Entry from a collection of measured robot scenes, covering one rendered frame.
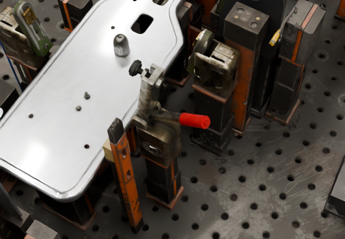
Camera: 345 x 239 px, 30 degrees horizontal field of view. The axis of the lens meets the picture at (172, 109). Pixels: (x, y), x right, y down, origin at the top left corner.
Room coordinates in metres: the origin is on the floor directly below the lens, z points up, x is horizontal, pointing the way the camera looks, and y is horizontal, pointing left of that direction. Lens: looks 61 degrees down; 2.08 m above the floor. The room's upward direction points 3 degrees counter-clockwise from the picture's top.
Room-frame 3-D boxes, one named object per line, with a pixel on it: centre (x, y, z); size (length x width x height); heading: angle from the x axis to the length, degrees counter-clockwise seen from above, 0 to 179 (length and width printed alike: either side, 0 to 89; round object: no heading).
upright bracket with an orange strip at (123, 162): (0.46, 0.09, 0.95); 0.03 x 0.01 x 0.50; 147
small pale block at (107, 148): (0.50, 0.10, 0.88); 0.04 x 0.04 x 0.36; 57
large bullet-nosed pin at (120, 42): (0.74, 0.10, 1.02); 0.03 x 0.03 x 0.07
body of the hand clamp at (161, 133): (0.54, 0.03, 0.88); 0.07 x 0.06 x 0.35; 57
